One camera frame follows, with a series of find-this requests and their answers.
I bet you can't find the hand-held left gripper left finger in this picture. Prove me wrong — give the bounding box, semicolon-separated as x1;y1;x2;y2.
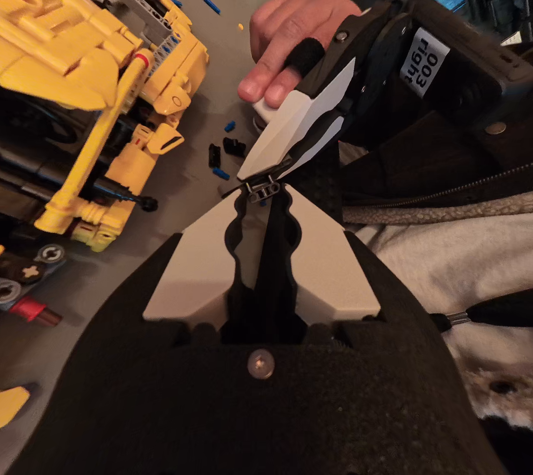
142;191;255;332

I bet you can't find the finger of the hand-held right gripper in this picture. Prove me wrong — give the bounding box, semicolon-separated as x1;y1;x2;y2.
237;58;356;181
282;117;346;178

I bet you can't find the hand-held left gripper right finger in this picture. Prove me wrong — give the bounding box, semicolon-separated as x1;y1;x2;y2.
282;184;381;326

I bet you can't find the black brick connector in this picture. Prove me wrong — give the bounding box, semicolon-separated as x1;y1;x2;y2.
246;174;281;204

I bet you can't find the yellow toy brick car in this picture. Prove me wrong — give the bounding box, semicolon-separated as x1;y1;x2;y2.
0;0;210;430

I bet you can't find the grey desk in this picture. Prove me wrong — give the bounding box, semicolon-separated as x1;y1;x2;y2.
0;0;292;475

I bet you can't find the person's right hand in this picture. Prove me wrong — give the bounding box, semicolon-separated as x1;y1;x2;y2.
237;0;363;109

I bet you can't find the person's white shirt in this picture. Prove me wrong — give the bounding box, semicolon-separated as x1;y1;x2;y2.
356;212;533;426

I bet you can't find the black lanyard strap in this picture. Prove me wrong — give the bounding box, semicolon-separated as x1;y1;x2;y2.
431;289;533;332

